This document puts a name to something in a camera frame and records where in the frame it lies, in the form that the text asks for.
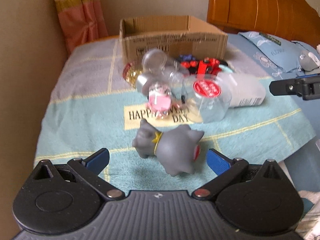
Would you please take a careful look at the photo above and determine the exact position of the black blue toy train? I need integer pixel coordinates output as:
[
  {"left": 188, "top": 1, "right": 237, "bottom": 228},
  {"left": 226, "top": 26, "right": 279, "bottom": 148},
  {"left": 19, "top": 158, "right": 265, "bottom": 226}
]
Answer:
[{"left": 178, "top": 54, "right": 199, "bottom": 62}]

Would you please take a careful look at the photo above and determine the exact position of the clear round container red label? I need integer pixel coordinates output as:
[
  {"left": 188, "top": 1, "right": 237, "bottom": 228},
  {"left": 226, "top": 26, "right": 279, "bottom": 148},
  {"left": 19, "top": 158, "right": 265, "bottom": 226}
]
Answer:
[{"left": 182, "top": 74, "right": 232, "bottom": 123}]

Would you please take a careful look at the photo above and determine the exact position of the gold bead jar silver lid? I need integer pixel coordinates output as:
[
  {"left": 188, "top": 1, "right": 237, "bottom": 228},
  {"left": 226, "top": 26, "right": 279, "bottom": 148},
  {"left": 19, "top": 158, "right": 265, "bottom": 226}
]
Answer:
[{"left": 122, "top": 61, "right": 159, "bottom": 96}]

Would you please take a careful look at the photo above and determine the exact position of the grey cat toy figure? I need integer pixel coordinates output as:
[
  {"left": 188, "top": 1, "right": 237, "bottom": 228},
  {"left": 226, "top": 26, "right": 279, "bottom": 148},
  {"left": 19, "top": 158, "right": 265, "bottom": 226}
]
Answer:
[{"left": 132, "top": 119, "right": 204, "bottom": 177}]

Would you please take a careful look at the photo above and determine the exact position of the grey plush toy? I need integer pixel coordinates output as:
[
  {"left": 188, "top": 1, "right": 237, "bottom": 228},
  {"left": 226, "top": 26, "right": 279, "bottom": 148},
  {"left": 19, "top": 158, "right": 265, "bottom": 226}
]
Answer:
[{"left": 299, "top": 50, "right": 319, "bottom": 72}]

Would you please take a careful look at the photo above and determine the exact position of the red wooden toy train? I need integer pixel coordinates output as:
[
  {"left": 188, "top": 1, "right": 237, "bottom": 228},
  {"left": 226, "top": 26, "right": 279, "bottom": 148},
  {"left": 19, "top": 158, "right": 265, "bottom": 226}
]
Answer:
[{"left": 181, "top": 58, "right": 222, "bottom": 75}]

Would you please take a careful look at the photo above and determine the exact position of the wooden headboard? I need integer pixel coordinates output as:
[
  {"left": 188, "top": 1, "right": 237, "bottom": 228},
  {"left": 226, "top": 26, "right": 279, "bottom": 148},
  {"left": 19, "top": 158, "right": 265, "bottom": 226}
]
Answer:
[{"left": 207, "top": 0, "right": 319, "bottom": 47}]

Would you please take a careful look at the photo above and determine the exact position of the clear plastic jar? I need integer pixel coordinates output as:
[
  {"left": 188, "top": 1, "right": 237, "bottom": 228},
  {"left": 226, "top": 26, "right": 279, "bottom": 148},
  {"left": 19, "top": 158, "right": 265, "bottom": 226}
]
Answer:
[{"left": 142, "top": 49, "right": 190, "bottom": 81}]

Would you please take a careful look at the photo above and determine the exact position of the blue floral pillow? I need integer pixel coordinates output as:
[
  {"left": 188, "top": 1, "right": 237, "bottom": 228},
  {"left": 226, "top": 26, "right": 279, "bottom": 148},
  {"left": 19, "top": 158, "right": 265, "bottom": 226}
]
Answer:
[{"left": 238, "top": 31, "right": 319, "bottom": 73}]

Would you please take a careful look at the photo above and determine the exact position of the pink curtain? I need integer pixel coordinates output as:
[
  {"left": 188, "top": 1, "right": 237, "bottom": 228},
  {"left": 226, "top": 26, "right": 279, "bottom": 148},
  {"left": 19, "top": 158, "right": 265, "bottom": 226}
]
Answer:
[{"left": 54, "top": 0, "right": 108, "bottom": 53}]

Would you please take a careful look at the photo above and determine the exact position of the pink pig keychain bottle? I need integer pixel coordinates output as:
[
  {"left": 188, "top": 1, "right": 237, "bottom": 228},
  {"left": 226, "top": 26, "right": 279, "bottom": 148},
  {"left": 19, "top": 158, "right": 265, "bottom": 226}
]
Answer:
[{"left": 145, "top": 82, "right": 182, "bottom": 119}]

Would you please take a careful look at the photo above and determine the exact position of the white plastic bottle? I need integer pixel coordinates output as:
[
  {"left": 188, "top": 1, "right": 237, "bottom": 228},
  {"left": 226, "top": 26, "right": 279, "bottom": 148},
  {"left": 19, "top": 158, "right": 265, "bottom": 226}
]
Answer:
[{"left": 218, "top": 72, "right": 266, "bottom": 108}]

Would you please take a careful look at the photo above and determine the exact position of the striped towel blanket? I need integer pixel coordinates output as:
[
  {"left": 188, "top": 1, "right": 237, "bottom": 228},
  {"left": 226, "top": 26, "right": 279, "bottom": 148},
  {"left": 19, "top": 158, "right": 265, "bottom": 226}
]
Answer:
[{"left": 35, "top": 35, "right": 319, "bottom": 192}]

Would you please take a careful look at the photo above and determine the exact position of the cardboard box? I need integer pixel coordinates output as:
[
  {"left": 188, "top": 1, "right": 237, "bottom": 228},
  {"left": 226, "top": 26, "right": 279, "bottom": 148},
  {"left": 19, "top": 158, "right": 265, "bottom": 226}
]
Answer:
[{"left": 119, "top": 15, "right": 228, "bottom": 64}]

